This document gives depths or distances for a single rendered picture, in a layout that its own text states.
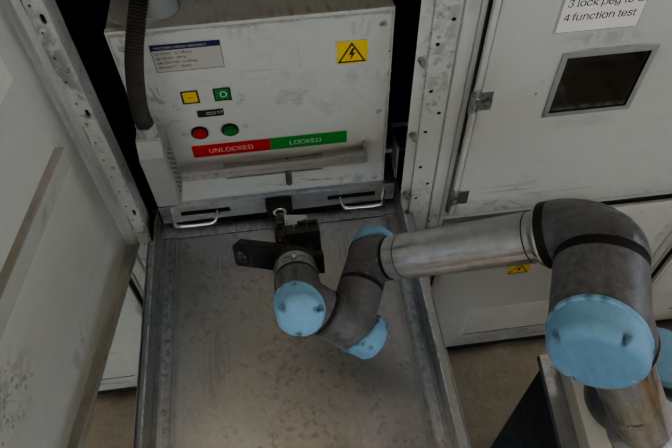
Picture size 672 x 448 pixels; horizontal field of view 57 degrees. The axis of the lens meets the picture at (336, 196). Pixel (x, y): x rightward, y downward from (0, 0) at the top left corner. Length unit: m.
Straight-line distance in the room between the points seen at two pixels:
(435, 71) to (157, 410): 0.83
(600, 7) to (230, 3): 0.62
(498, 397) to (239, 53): 1.50
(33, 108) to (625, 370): 0.94
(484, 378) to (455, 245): 1.32
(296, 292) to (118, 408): 1.42
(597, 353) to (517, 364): 1.49
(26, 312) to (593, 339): 0.85
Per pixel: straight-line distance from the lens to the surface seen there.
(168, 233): 1.49
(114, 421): 2.26
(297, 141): 1.29
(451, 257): 0.95
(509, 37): 1.13
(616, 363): 0.79
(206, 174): 1.30
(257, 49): 1.12
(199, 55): 1.13
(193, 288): 1.40
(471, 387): 2.20
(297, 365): 1.28
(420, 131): 1.26
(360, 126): 1.28
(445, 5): 1.07
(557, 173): 1.47
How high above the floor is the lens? 2.03
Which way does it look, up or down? 52 degrees down
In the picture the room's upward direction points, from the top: 2 degrees counter-clockwise
